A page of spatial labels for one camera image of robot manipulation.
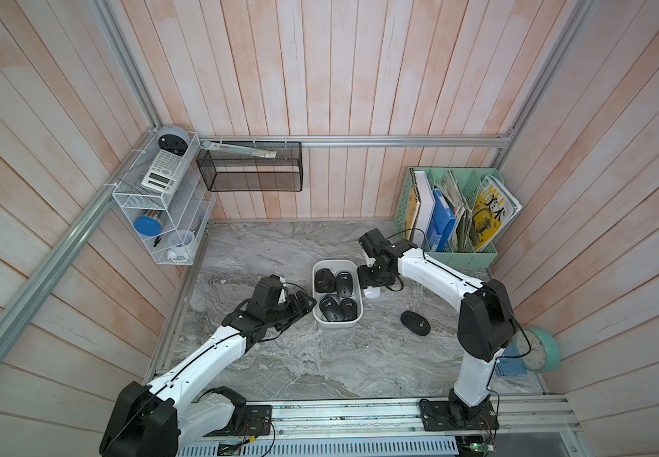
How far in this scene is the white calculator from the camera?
0.75 m

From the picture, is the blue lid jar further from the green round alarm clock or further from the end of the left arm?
the green round alarm clock

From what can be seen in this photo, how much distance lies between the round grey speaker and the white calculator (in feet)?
0.05

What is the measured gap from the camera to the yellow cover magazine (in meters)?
0.94

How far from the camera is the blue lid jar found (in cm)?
77

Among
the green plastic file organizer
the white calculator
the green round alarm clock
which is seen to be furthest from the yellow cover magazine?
the white calculator

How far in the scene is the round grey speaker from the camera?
816 millimetres

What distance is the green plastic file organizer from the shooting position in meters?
0.94
